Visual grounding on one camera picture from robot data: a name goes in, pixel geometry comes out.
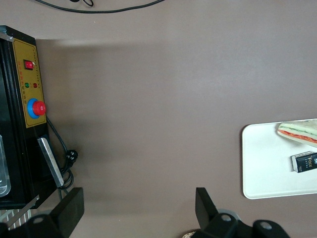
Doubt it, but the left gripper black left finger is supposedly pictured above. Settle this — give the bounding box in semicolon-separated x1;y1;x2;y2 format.
0;187;85;238

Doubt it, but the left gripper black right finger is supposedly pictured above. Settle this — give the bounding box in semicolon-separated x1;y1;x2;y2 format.
195;187;253;238

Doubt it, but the beige plastic tray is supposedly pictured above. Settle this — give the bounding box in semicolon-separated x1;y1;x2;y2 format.
242;121;317;200

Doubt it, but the black sealing machine yellow panel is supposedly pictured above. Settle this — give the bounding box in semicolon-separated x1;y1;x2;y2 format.
0;24;50;211

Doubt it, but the translucent plastic container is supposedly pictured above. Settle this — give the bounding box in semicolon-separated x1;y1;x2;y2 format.
0;135;12;198

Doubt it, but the small black carton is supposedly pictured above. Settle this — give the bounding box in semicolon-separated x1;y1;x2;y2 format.
290;151;317;174

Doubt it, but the wrapped triangle sandwich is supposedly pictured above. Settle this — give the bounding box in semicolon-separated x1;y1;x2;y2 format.
276;119;317;149

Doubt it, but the white wire rack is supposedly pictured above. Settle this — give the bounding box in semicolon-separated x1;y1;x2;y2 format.
0;208;33;231

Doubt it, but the black machine power cable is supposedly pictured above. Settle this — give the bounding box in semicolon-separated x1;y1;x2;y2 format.
46;116;78;199

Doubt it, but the long black cable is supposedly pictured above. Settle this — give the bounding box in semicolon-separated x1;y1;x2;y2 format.
34;0;164;13

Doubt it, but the looped black cable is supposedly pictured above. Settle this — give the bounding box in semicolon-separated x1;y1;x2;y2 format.
69;0;95;7

